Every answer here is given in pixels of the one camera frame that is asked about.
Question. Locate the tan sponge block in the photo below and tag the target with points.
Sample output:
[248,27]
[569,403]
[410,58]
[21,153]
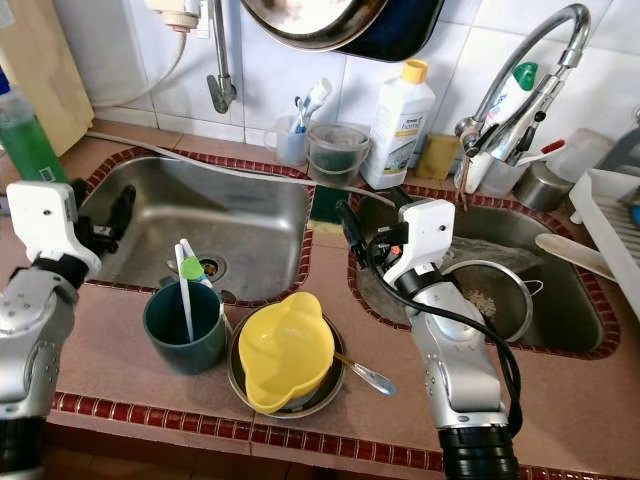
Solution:
[437,157]

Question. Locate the steel cup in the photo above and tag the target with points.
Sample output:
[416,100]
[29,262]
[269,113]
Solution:
[542,188]

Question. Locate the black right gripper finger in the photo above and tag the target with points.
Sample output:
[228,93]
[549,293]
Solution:
[351,235]
[397,205]

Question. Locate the green and yellow sponge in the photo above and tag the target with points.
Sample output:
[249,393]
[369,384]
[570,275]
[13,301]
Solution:
[327,205]

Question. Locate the clear small plastic bucket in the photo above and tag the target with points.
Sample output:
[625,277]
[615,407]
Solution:
[337,155]

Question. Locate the white and green utensil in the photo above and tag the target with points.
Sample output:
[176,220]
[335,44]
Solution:
[192,267]

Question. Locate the steel fork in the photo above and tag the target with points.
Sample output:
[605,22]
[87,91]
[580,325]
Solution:
[370,376]

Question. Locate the white bottle green cap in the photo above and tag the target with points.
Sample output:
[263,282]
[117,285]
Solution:
[510,100]

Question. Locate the chrome wall tap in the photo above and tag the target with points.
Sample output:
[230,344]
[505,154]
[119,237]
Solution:
[222,70]

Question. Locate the pale slim utensil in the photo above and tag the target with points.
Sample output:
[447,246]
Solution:
[186,315]

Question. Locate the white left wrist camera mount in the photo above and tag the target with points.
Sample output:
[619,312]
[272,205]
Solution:
[45,220]

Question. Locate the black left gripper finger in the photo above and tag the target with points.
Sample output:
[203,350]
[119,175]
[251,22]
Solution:
[124,212]
[80,195]

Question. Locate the white bottle yellow cap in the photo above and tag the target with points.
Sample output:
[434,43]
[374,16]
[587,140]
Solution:
[398,130]

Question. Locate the white dish rack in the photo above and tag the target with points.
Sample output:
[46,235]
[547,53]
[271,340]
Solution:
[610,230]

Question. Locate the yellow plastic bowl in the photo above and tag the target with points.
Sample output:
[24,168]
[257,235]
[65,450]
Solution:
[285,350]

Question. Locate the green dish soap bottle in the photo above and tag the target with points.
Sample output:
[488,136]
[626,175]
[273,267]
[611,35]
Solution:
[28,140]

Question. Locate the clear toothbrush cup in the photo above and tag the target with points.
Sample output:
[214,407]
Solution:
[290,145]

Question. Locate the steel mesh strainer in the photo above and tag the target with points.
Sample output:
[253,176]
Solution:
[495,300]

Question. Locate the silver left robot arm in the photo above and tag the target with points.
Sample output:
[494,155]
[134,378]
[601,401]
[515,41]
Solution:
[32,350]

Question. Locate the steel sink basin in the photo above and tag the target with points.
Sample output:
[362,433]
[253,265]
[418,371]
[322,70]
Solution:
[220,215]
[570,310]

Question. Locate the shallow steel bowl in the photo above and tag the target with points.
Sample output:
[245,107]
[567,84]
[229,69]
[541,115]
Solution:
[330,395]

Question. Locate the chrome sink faucet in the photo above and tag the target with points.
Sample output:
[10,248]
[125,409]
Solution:
[530,110]

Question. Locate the hanging steel pan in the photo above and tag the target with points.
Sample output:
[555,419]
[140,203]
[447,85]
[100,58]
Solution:
[325,20]

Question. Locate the pale wooden spatula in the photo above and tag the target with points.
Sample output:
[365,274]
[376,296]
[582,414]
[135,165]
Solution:
[575,255]

